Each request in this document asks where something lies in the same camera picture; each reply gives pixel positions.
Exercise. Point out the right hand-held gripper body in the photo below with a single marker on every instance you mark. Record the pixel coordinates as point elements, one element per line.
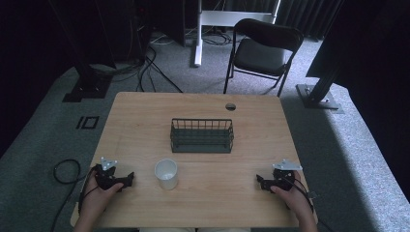
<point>283,177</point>

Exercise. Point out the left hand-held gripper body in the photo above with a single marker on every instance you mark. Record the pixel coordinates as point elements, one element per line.
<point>104,180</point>

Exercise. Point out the person's left hand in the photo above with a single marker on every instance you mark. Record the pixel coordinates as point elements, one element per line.
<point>96,198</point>

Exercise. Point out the person's right hand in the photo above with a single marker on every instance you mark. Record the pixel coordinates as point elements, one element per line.
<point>293,201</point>

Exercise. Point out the white cup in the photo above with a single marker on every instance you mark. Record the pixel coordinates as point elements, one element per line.
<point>166,174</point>

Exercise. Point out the black metal stand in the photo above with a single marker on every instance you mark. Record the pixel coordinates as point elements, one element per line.
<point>319,95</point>
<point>88,85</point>

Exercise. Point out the black folding chair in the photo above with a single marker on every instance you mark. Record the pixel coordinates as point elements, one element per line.
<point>262,54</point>

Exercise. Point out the white desk frame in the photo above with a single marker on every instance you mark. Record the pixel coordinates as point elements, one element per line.
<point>222,17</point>

